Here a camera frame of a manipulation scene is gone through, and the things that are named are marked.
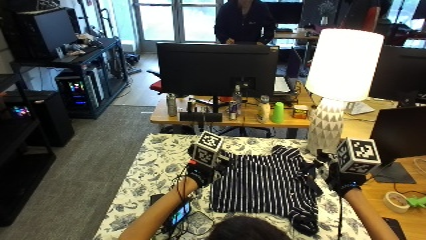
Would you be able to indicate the person's left hand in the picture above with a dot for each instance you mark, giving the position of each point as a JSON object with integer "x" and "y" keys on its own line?
{"x": 200, "y": 173}

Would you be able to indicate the person's right hand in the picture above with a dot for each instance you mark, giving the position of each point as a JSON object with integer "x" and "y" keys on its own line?
{"x": 344, "y": 183}

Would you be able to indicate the black white striped shirt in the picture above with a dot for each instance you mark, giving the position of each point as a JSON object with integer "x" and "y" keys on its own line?
{"x": 264, "y": 180}

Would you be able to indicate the white marker cube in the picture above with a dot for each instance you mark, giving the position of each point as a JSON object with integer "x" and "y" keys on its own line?
{"x": 359, "y": 156}
{"x": 207, "y": 148}

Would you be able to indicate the wooden desk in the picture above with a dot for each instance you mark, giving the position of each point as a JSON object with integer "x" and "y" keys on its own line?
{"x": 248, "y": 121}

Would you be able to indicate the black bar-shaped box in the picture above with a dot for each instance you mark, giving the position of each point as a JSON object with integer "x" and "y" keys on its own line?
{"x": 200, "y": 116}

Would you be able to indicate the small yellow orange box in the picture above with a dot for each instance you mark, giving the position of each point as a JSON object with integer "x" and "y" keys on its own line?
{"x": 300, "y": 112}

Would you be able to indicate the green plastic cup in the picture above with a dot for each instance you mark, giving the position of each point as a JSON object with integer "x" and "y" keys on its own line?
{"x": 278, "y": 113}

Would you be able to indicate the floral blue white tablecloth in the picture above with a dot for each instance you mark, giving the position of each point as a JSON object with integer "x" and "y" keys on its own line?
{"x": 147, "y": 173}

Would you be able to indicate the black monitor with stand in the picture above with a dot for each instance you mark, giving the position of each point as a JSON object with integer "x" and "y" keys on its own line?
{"x": 400, "y": 133}

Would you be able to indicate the black device with lit screen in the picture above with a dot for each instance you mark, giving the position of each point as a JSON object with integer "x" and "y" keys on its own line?
{"x": 181, "y": 213}

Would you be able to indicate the clear water bottle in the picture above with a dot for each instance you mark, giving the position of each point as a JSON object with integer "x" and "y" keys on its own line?
{"x": 238, "y": 96}

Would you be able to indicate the grey metal tumbler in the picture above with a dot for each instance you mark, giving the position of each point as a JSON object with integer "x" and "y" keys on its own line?
{"x": 173, "y": 105}

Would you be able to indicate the white tape roll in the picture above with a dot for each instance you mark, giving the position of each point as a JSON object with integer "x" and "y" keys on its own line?
{"x": 396, "y": 201}

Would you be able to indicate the open laptop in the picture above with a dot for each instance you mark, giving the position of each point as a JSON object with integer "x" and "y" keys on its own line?
{"x": 284, "y": 85}

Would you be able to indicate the green plastic object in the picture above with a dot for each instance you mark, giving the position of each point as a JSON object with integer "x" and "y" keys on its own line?
{"x": 417, "y": 201}

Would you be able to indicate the flat black object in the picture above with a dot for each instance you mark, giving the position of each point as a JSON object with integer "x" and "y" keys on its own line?
{"x": 395, "y": 228}

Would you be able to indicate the red office chair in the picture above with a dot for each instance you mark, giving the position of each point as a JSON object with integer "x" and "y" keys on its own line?
{"x": 157, "y": 85}

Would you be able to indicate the black computer monitor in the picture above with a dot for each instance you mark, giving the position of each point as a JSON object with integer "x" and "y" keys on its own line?
{"x": 218, "y": 68}

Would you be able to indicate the white table lamp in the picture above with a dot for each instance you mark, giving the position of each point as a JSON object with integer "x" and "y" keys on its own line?
{"x": 344, "y": 63}

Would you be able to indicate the large black monitor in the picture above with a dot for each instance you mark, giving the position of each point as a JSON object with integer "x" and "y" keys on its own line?
{"x": 400, "y": 73}

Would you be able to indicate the black metal shelf rack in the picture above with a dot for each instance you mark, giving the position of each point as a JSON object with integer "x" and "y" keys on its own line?
{"x": 111, "y": 63}

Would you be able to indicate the computer tower with coloured lights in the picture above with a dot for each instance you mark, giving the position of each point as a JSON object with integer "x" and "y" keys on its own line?
{"x": 78, "y": 90}

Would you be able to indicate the black screen on rack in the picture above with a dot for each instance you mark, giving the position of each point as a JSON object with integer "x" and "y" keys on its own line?
{"x": 47, "y": 31}

